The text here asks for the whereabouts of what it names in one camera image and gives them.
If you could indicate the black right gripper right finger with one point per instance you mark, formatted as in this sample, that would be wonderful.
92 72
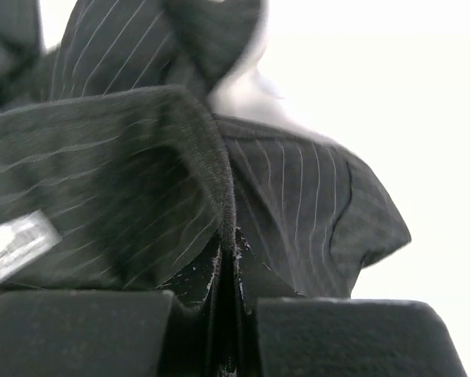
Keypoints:
282 333

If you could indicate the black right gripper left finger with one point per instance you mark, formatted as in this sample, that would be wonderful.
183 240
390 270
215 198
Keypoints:
164 332

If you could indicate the black pinstriped shirt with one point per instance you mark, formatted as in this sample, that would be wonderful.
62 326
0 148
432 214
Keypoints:
119 142

